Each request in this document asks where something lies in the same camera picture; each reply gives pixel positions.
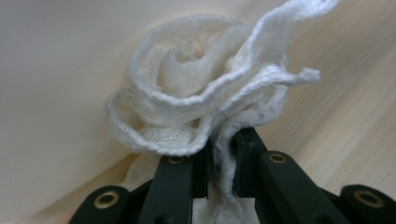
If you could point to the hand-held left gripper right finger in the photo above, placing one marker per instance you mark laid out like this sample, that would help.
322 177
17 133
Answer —
280 186

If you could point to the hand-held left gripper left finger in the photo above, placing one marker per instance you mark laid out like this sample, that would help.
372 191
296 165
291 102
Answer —
171 186

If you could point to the white cloth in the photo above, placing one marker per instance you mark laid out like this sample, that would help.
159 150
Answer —
186 77

